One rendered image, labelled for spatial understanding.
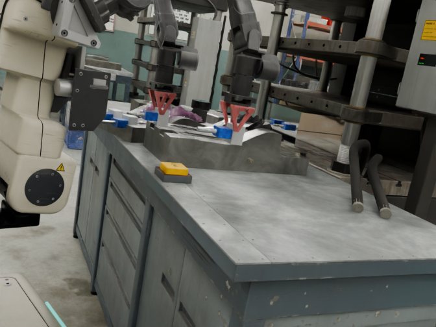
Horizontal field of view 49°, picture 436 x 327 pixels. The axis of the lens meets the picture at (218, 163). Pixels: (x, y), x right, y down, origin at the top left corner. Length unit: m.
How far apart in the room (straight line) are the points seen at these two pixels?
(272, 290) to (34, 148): 0.71
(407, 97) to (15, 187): 1.33
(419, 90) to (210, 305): 1.11
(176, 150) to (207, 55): 4.50
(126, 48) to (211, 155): 7.32
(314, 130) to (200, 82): 3.70
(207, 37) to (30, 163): 4.70
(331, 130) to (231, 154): 0.95
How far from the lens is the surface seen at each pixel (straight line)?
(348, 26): 3.29
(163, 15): 1.58
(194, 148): 1.41
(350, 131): 1.86
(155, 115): 1.53
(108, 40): 8.65
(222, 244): 0.89
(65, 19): 1.13
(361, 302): 1.07
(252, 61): 1.30
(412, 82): 1.85
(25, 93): 1.30
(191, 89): 5.83
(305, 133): 2.25
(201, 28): 5.82
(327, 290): 1.00
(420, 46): 1.86
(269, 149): 1.52
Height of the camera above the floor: 1.13
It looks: 12 degrees down
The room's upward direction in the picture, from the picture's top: 10 degrees clockwise
